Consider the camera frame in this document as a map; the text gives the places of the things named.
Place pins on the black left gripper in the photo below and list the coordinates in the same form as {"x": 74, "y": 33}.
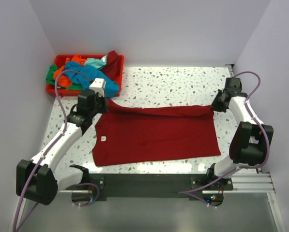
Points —
{"x": 104, "y": 102}

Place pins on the light teal t shirt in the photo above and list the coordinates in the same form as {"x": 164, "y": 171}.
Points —
{"x": 97, "y": 63}

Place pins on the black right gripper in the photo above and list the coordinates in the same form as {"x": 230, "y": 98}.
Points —
{"x": 214, "y": 105}

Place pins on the orange t shirt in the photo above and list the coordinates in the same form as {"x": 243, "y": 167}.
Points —
{"x": 61, "y": 60}

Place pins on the blue t shirt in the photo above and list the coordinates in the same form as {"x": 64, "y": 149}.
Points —
{"x": 85, "y": 74}

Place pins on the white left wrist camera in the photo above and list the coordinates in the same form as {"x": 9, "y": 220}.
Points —
{"x": 98, "y": 86}

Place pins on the dark red t shirt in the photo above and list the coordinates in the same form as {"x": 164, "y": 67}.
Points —
{"x": 112, "y": 67}
{"x": 130, "y": 135}

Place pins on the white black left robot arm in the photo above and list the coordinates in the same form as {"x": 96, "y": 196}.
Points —
{"x": 35, "y": 178}

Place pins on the green t shirt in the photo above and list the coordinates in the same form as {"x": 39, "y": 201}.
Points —
{"x": 63, "y": 82}

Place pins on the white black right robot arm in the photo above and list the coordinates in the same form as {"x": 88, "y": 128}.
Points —
{"x": 250, "y": 146}

